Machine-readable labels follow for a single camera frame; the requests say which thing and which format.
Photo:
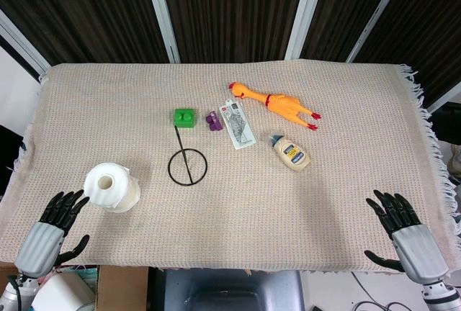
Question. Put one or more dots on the black grey right robot hand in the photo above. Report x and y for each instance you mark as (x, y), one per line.
(419, 250)

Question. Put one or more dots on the black grey left robot hand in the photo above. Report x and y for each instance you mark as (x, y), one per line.
(43, 246)

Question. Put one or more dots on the white paper towel roll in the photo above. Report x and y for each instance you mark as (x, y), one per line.
(117, 192)

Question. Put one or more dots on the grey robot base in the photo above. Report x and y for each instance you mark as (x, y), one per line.
(230, 291)

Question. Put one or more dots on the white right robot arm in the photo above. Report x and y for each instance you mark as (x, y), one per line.
(443, 296)

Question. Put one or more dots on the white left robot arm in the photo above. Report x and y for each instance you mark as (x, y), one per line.
(14, 296)

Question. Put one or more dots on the white plastic container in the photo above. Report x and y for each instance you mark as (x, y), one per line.
(61, 294)

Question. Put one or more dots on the brown cardboard box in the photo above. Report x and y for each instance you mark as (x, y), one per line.
(120, 289)

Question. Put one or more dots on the black equipment case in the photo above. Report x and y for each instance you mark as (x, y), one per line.
(9, 160)

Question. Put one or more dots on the black box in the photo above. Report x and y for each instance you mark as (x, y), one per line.
(446, 124)

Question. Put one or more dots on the mayonnaise squeeze bottle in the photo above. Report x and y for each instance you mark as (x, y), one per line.
(291, 154)

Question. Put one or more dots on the beige woven tablecloth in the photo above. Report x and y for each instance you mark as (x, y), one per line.
(252, 210)

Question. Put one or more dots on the green plastic block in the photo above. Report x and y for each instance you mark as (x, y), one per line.
(184, 118)

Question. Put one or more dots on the yellow rubber chicken toy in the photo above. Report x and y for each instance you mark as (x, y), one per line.
(277, 102)

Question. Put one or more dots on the purple plastic block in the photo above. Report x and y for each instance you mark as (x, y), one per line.
(215, 122)

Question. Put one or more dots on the carded blister pack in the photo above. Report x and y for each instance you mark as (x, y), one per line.
(238, 125)

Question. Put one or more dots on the dark slatted partition panel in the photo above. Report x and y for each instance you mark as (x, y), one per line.
(83, 8)
(345, 5)
(428, 23)
(234, 8)

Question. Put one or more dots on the white partition frame post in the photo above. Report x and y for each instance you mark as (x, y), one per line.
(304, 12)
(378, 16)
(444, 96)
(162, 12)
(21, 44)

